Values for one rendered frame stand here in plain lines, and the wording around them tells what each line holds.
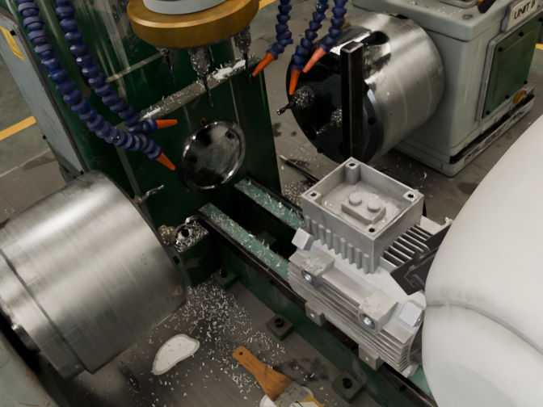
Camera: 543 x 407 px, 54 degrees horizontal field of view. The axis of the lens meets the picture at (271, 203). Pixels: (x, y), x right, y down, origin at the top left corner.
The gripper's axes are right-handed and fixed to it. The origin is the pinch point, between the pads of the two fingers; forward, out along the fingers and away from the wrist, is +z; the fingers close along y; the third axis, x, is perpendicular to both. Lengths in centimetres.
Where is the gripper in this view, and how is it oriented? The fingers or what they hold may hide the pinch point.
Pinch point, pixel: (432, 258)
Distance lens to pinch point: 56.1
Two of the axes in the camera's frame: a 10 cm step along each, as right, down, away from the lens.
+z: -2.3, 3.8, 9.0
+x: 6.3, 7.6, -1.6
